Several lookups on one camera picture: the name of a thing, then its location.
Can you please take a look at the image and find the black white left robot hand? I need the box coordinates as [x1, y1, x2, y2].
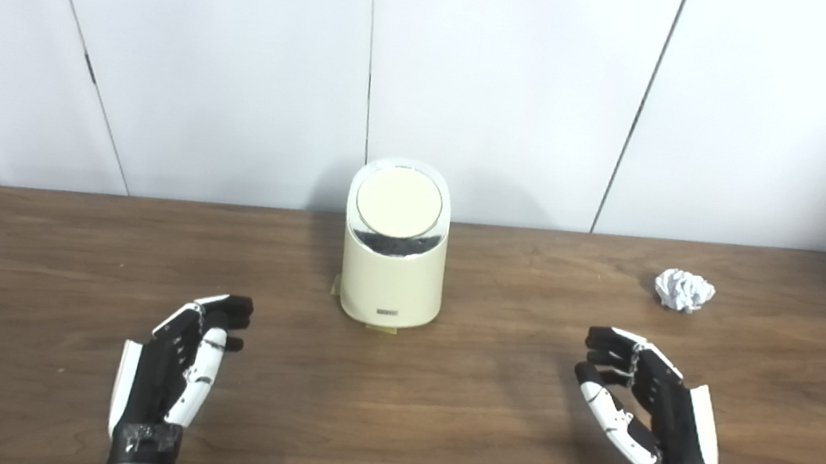
[103, 280, 256, 464]

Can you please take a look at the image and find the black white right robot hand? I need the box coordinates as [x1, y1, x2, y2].
[562, 323, 738, 464]

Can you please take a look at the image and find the white paper ball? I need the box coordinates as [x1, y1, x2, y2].
[651, 267, 718, 317]

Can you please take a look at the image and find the cream-colored lidded bin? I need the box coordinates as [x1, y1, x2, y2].
[332, 152, 460, 336]

